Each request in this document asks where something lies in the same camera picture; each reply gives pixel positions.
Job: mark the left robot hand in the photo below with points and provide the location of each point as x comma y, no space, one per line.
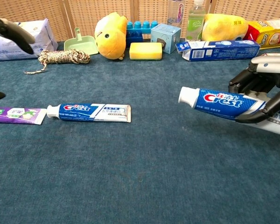
14,32

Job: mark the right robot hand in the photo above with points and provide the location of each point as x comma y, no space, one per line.
259,77

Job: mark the short Crest toothpaste tube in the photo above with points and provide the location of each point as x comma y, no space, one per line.
219,102

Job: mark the blue toothpaste carton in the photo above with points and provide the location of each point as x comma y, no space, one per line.
224,52

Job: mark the yellow snack box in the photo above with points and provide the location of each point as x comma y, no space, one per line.
270,35

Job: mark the purple toothpaste tube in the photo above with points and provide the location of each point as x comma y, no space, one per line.
14,114

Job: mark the light blue small box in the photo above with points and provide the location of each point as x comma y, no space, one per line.
165,35

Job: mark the long Crest toothpaste tube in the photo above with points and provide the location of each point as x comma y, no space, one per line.
84,112

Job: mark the white tissue pack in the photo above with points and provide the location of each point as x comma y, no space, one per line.
42,30

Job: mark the yellow plush toy with print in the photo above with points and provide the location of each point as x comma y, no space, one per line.
221,28

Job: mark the green plastic dustpan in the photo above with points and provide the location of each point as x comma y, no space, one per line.
84,43

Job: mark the wicker folding screen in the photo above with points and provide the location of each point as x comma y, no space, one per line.
88,14

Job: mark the clear bottle green label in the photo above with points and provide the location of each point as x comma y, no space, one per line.
194,25

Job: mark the yellow duck plush toy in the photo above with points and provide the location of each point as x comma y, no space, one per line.
109,35

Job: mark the clear bottle pink label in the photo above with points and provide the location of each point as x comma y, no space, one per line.
176,14

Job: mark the yellow sponge with green base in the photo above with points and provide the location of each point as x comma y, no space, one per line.
144,50

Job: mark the blue toy building block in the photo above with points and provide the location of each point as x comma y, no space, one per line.
133,35

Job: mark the teal table cloth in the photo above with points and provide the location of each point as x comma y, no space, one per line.
140,163

